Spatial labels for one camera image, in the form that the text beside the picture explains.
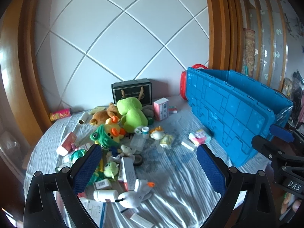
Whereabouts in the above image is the pink white tissue packet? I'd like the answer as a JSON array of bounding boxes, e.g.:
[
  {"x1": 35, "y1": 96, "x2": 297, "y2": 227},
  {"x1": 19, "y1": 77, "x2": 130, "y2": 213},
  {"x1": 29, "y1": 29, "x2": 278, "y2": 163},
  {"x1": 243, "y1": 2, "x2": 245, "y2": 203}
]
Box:
[{"x1": 188, "y1": 129, "x2": 211, "y2": 147}]

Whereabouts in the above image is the white goose plush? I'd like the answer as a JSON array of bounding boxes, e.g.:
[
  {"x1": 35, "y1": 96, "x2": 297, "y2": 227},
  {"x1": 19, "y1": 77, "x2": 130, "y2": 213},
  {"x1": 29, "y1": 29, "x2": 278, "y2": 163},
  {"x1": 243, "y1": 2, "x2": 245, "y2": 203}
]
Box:
[{"x1": 115, "y1": 179, "x2": 156, "y2": 209}]

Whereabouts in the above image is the small white bear plush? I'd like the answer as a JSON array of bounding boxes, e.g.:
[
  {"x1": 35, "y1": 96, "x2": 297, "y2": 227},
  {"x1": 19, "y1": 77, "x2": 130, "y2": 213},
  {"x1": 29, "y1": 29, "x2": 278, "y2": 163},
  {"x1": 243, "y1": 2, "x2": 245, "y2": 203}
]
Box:
[{"x1": 121, "y1": 145, "x2": 136, "y2": 157}]

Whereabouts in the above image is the cream plush with orange bow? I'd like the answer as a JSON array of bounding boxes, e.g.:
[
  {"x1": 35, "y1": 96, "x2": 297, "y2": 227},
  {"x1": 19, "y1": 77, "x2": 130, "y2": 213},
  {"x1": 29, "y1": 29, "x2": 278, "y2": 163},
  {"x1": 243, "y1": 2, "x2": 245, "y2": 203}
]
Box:
[{"x1": 150, "y1": 126, "x2": 164, "y2": 141}]

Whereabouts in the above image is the small white teal-label bottle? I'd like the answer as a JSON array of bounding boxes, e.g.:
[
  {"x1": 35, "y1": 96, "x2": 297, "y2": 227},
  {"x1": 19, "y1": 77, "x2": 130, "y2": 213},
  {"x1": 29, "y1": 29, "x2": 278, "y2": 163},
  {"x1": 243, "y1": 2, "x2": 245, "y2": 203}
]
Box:
[{"x1": 142, "y1": 126, "x2": 149, "y2": 139}]

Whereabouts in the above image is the blue white medicine box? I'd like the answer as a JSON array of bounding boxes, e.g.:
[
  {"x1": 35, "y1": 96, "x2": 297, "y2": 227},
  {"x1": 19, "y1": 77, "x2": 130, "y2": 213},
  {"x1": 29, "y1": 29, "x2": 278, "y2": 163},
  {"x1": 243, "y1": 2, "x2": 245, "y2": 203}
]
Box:
[{"x1": 82, "y1": 200, "x2": 107, "y2": 227}]

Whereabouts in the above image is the large white pill bottle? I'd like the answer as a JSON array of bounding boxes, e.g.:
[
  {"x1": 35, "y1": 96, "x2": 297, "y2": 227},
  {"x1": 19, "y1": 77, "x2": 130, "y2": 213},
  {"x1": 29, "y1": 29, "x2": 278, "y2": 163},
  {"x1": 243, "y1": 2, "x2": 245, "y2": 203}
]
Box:
[{"x1": 93, "y1": 189, "x2": 119, "y2": 202}]

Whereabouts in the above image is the barcode white small box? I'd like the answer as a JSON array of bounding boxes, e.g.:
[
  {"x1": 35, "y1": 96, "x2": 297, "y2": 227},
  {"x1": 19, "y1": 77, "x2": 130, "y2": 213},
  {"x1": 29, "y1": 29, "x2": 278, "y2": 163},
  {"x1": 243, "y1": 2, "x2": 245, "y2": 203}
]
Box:
[{"x1": 93, "y1": 179, "x2": 112, "y2": 190}]

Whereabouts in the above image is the blue plastic storage crate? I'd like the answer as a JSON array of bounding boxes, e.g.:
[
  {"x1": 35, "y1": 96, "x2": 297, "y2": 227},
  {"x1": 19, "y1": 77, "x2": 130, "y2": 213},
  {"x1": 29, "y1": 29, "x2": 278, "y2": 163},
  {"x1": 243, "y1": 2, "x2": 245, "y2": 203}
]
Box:
[{"x1": 186, "y1": 67, "x2": 293, "y2": 167}]

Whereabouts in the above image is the yellow plastic clip toy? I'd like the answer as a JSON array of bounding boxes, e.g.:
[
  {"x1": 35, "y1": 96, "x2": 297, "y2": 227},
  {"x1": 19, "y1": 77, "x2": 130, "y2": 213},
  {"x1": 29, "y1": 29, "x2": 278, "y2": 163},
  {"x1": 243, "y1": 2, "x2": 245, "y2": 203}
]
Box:
[{"x1": 99, "y1": 158, "x2": 104, "y2": 172}]

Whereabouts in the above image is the small green frog plush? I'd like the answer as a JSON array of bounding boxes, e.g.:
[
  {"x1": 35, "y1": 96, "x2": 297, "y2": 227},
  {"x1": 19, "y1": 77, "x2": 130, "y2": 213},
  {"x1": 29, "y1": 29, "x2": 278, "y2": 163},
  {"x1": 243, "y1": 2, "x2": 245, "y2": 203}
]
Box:
[{"x1": 104, "y1": 162, "x2": 119, "y2": 179}]

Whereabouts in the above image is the small white flat box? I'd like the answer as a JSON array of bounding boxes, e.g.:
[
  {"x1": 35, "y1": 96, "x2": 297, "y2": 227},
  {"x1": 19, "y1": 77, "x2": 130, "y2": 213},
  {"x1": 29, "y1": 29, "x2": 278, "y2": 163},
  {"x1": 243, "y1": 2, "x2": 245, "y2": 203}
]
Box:
[{"x1": 181, "y1": 141, "x2": 197, "y2": 151}]

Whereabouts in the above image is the red snack can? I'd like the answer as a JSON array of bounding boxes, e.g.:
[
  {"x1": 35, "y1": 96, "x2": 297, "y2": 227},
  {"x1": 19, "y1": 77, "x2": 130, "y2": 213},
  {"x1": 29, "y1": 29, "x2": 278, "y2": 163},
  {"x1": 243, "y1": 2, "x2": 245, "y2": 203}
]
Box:
[{"x1": 49, "y1": 108, "x2": 71, "y2": 121}]

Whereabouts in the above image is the rolled patterned carpet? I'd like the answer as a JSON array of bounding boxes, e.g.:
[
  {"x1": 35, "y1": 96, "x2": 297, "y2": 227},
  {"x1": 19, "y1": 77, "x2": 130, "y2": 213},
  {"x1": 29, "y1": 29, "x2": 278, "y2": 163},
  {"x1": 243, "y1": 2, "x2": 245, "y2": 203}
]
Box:
[{"x1": 242, "y1": 28, "x2": 255, "y2": 78}]

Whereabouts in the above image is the white paper roll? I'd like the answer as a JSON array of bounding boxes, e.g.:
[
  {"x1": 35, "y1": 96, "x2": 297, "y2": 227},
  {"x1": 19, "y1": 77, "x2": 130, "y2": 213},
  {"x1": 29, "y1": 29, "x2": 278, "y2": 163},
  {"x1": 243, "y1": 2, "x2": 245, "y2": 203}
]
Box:
[{"x1": 78, "y1": 112, "x2": 89, "y2": 125}]

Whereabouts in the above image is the yellow duck plush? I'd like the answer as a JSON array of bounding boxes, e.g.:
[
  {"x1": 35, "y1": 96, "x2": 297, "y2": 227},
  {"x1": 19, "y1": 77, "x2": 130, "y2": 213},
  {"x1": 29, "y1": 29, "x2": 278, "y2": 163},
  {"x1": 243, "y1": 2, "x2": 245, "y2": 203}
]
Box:
[{"x1": 105, "y1": 116, "x2": 126, "y2": 144}]

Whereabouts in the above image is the brown bear plush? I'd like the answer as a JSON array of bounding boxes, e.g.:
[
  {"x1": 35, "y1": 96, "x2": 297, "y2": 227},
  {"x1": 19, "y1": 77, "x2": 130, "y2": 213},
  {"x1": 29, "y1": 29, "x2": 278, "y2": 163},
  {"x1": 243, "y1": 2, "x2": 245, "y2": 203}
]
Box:
[{"x1": 90, "y1": 102, "x2": 121, "y2": 126}]

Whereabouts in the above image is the black tape roll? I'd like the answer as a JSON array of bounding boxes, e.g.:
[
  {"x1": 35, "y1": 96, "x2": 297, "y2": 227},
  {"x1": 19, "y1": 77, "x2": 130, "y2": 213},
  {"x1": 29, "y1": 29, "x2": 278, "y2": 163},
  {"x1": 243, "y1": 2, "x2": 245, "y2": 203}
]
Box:
[{"x1": 132, "y1": 154, "x2": 143, "y2": 167}]

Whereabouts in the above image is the clear plastic floss box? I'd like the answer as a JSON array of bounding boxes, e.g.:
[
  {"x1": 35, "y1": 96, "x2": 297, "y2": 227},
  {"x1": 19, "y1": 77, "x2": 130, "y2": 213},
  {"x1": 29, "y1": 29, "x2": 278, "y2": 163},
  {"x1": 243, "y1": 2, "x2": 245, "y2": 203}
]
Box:
[{"x1": 129, "y1": 134, "x2": 146, "y2": 152}]

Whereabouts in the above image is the small red white box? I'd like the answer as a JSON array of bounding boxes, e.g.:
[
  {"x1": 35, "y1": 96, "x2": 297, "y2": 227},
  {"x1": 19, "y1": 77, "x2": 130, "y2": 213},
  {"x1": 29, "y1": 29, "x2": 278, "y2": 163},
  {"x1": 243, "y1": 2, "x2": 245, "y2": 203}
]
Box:
[{"x1": 168, "y1": 105, "x2": 178, "y2": 114}]

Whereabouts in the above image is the red plastic case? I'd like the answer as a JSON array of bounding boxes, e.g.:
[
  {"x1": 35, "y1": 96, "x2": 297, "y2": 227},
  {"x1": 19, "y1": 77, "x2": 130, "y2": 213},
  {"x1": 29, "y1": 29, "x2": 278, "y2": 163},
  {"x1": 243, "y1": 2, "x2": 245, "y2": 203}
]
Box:
[{"x1": 179, "y1": 63, "x2": 208, "y2": 100}]

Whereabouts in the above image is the large green plush toy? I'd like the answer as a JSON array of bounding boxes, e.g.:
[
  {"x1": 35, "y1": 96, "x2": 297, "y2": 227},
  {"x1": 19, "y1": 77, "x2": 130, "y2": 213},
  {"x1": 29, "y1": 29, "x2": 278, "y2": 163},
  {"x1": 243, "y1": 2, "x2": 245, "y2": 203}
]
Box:
[{"x1": 116, "y1": 97, "x2": 148, "y2": 133}]

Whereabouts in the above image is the pink tissue pack box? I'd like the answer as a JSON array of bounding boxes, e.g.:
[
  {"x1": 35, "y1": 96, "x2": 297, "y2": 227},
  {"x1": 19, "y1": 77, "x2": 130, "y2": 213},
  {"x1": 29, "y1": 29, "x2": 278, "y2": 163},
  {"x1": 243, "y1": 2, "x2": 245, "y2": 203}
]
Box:
[{"x1": 153, "y1": 98, "x2": 169, "y2": 121}]

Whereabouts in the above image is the green tin can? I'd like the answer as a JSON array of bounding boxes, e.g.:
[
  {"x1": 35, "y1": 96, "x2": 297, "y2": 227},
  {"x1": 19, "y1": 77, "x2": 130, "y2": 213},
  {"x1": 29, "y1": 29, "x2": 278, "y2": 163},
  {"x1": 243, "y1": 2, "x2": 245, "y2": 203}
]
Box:
[{"x1": 147, "y1": 116, "x2": 154, "y2": 125}]

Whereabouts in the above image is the grey fluffy plush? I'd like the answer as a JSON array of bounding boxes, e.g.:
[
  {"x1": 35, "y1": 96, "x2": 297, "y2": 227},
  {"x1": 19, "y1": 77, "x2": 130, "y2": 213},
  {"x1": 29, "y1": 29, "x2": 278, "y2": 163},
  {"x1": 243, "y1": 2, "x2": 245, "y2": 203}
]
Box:
[{"x1": 142, "y1": 104, "x2": 155, "y2": 118}]

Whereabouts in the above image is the black gift bag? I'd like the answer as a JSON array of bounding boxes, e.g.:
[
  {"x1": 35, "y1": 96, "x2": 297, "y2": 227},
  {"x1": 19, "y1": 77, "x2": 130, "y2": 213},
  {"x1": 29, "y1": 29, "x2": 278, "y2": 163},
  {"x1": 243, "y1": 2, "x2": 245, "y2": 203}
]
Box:
[{"x1": 111, "y1": 79, "x2": 152, "y2": 105}]

